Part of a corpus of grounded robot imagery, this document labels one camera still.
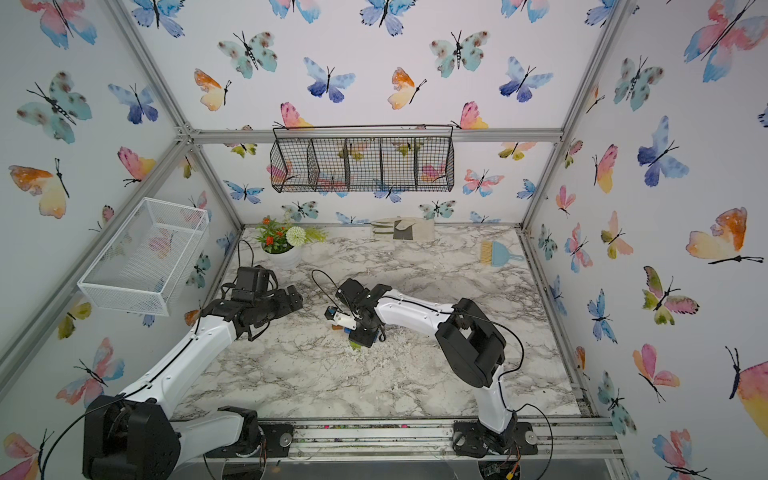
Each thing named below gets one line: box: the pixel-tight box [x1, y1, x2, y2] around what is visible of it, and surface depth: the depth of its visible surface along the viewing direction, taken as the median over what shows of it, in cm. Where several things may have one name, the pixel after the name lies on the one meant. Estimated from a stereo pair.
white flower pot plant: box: [255, 216, 329, 270], surface depth 100 cm
